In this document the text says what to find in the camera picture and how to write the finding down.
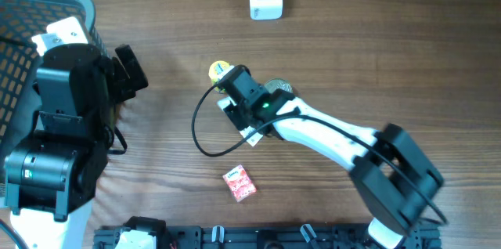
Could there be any silver tin can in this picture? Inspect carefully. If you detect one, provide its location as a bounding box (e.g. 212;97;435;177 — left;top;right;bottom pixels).
265;78;294;93

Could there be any yellow lidded jar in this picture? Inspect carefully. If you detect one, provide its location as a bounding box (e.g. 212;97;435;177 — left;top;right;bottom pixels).
208;60;234;94

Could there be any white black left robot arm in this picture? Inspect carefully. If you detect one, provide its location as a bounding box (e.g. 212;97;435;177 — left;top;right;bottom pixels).
5;44;148;248

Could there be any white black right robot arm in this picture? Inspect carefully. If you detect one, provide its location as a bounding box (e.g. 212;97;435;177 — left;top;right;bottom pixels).
209;65;444;248

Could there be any red tissue pack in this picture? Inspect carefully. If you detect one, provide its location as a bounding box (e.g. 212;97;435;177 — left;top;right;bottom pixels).
222;164;257;202

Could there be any grey plastic shopping basket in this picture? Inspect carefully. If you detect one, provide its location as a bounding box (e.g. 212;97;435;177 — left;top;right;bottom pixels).
1;0;107;157

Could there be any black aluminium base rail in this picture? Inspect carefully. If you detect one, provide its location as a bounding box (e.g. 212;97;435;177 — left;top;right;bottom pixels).
93;216;442;249

